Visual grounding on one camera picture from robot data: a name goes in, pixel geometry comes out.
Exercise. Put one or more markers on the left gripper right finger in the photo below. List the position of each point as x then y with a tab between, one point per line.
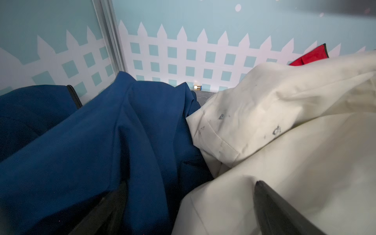
279	211

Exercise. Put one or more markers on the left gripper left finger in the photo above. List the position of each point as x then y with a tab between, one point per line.
106	217

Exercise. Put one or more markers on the blue jacket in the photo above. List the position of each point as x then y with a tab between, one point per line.
59	161

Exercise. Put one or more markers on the beige jacket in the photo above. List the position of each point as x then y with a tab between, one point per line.
305	134

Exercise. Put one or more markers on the red jacket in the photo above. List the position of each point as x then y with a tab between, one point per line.
317	54

